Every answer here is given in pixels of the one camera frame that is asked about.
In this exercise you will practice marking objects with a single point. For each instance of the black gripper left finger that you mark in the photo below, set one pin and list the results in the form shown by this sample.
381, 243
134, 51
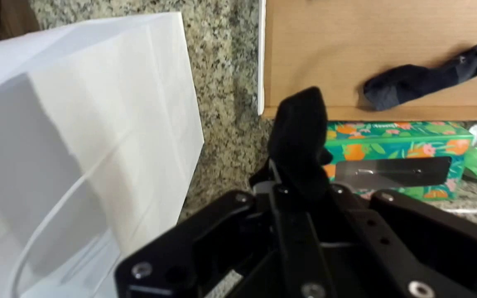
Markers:
194, 248

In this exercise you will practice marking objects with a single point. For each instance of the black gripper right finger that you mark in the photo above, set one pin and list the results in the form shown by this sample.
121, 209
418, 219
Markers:
414, 248

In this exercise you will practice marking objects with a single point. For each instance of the black sock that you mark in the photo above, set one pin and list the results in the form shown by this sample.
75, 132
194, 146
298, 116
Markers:
298, 137
414, 83

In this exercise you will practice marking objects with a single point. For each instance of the white paper bag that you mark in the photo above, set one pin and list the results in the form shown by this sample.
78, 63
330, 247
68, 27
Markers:
83, 109

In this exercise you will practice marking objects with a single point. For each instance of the green floral tissue box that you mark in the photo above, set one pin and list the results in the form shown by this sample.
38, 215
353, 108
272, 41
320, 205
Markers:
393, 142

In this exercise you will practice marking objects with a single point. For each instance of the white-rimmed cardboard tray box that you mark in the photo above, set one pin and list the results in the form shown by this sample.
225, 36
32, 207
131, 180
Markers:
331, 50

